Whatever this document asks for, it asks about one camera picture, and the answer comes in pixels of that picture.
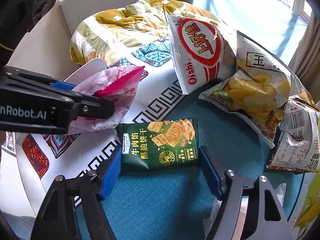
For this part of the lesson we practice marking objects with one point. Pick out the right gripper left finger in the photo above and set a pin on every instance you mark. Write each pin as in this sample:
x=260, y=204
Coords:
x=57, y=219

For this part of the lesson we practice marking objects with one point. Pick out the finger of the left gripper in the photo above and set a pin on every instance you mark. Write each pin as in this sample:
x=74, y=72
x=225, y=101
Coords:
x=63, y=84
x=91, y=107

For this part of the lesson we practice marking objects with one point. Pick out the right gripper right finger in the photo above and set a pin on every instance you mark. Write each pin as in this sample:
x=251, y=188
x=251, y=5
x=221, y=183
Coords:
x=265, y=218

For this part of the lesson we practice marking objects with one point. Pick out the pink white snack bag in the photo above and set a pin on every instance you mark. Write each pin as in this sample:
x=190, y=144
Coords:
x=117, y=84

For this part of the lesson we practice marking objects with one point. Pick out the green cracker packet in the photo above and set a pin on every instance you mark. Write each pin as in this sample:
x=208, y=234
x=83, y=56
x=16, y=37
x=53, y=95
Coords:
x=159, y=145

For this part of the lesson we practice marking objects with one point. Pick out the corn chip bag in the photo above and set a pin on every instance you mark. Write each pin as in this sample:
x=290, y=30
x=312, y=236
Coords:
x=259, y=90

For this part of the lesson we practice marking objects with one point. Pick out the white red Oishi bag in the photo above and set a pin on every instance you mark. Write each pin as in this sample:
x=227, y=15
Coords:
x=201, y=51

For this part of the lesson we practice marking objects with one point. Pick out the clear pink pastry packet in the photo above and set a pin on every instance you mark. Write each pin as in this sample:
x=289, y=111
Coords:
x=207, y=223

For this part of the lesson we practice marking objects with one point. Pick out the yellow-green cardboard box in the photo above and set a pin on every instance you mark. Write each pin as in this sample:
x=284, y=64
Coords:
x=306, y=208

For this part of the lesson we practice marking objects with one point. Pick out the patterned blue table mat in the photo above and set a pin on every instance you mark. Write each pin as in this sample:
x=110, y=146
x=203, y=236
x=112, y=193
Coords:
x=166, y=204

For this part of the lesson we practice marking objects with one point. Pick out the white black snack bag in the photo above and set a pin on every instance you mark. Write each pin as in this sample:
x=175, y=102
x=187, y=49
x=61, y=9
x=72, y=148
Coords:
x=297, y=149

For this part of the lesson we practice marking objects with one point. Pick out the floral striped quilt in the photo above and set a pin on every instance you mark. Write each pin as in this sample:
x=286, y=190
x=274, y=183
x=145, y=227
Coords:
x=111, y=33

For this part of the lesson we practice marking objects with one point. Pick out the brown right curtain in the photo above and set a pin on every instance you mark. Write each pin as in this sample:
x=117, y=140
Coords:
x=305, y=61

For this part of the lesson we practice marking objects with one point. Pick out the light blue window cloth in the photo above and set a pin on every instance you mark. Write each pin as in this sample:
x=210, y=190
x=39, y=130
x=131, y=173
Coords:
x=272, y=23

